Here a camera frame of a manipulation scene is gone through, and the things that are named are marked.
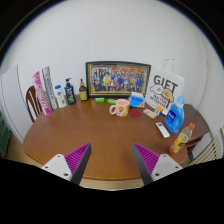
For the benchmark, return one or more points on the colourful puzzle cube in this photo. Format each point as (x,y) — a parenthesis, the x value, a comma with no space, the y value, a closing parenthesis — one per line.
(159,110)

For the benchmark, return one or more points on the white remote control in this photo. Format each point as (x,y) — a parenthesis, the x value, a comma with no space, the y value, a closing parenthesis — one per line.
(163,130)

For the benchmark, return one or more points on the white shampoo bottle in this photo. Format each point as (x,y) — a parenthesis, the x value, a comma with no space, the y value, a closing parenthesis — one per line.
(60,98)

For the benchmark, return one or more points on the brown wooden chair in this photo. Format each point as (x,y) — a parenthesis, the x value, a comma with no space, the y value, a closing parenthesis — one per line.
(30,100)

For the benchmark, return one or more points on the dark wooden side table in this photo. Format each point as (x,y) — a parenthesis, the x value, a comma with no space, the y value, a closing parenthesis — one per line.
(196,120)

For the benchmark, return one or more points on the amber pump bottle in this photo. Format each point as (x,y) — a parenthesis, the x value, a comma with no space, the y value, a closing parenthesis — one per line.
(83,93)

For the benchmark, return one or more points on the small patterned snack packet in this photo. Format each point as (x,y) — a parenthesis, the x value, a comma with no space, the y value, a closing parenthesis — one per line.
(149,113)

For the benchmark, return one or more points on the orange juice bottle orange cap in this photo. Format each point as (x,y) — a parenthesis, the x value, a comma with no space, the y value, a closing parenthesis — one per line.
(180,140)

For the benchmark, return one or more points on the tall green and white box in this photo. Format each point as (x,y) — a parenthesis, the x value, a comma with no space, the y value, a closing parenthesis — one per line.
(49,88)

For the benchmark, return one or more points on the tall pink and white box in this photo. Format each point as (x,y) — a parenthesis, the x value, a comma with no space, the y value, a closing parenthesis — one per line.
(41,95)

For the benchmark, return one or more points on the white radiator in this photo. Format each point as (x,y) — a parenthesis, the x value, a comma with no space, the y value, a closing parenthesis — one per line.
(210,151)

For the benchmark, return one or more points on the dark blue pump bottle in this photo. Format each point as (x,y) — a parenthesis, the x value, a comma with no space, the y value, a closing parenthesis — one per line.
(70,95)

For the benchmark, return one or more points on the blue detergent bottle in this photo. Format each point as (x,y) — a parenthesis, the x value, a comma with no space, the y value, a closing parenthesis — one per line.
(173,118)

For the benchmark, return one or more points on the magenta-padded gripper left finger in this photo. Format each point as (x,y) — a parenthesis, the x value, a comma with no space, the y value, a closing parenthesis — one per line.
(77,158)

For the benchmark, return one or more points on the flat round red coaster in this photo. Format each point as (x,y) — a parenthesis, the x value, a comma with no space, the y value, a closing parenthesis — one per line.
(135,113)

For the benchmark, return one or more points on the white paper gift bag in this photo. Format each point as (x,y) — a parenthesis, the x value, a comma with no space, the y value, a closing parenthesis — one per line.
(166,86)

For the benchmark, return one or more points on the pink mug with orange print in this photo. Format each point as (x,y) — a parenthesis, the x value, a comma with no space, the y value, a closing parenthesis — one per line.
(121,107)

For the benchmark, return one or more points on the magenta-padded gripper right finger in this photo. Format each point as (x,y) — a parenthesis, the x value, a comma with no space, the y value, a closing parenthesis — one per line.
(146,158)

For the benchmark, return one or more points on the white door panel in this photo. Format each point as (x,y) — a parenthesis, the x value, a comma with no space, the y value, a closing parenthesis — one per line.
(13,100)

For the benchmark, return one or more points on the framed group picture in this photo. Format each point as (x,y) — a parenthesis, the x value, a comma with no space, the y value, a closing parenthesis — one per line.
(116,78)

